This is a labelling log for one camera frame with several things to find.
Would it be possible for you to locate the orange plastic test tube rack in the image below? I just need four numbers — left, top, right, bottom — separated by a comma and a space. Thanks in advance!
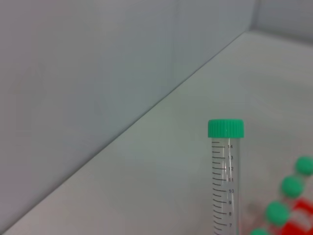
281, 198, 313, 235

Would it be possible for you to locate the green capped clear test tube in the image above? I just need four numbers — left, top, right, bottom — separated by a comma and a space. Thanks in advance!
294, 156, 313, 176
280, 175, 304, 198
265, 201, 291, 226
207, 119, 245, 235
249, 227, 269, 235

